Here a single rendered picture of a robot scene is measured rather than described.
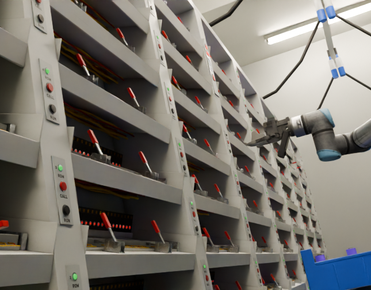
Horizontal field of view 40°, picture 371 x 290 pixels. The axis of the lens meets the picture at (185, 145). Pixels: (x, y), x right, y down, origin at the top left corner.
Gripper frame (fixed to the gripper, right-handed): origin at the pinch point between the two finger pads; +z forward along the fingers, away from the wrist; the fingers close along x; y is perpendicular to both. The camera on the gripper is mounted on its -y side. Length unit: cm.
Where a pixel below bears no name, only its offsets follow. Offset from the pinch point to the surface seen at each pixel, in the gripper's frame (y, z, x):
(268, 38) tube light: 187, 4, -294
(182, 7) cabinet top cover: 71, 14, 10
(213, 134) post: 8.3, 13.9, 4.2
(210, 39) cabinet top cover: 72, 13, -31
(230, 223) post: -31.5, 15.4, 3.9
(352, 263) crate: -57, -34, 120
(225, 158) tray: -3.6, 11.1, 4.4
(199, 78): 28.6, 10.1, 21.8
